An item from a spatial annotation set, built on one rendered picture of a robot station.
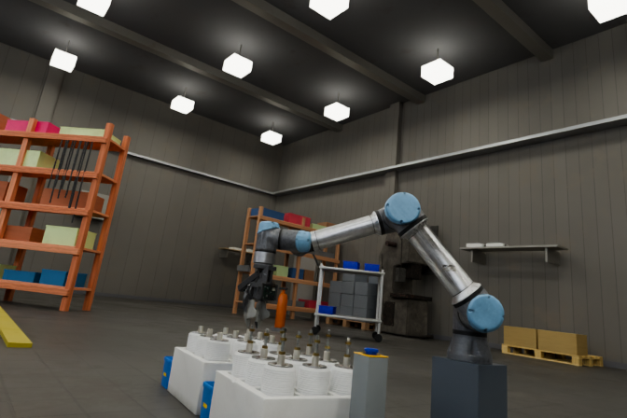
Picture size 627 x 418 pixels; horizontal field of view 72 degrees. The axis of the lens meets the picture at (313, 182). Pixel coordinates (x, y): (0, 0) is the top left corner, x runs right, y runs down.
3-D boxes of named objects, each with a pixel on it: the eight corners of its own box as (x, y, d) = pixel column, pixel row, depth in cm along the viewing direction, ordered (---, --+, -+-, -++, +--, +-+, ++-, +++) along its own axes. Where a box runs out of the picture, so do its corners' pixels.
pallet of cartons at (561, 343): (500, 353, 653) (500, 325, 663) (525, 354, 696) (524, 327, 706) (581, 366, 566) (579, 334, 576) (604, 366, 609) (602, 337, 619)
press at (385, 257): (449, 341, 796) (452, 218, 857) (413, 339, 736) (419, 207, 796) (398, 333, 889) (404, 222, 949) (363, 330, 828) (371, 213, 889)
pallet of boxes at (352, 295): (391, 331, 904) (395, 274, 935) (364, 329, 857) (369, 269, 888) (352, 325, 996) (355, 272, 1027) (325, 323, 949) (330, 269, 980)
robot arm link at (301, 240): (313, 234, 161) (284, 231, 163) (311, 229, 151) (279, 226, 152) (311, 255, 159) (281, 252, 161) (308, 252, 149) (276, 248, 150)
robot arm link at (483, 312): (499, 317, 149) (401, 193, 163) (516, 318, 134) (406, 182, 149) (472, 338, 148) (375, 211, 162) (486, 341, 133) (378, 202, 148)
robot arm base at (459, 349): (462, 356, 162) (463, 329, 164) (501, 364, 150) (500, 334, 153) (438, 356, 153) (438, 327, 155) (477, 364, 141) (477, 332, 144)
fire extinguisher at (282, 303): (281, 330, 599) (286, 287, 614) (291, 332, 579) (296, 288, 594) (266, 329, 585) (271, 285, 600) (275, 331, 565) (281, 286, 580)
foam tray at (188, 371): (248, 389, 207) (254, 350, 212) (288, 411, 175) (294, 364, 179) (166, 390, 187) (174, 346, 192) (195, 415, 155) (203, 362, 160)
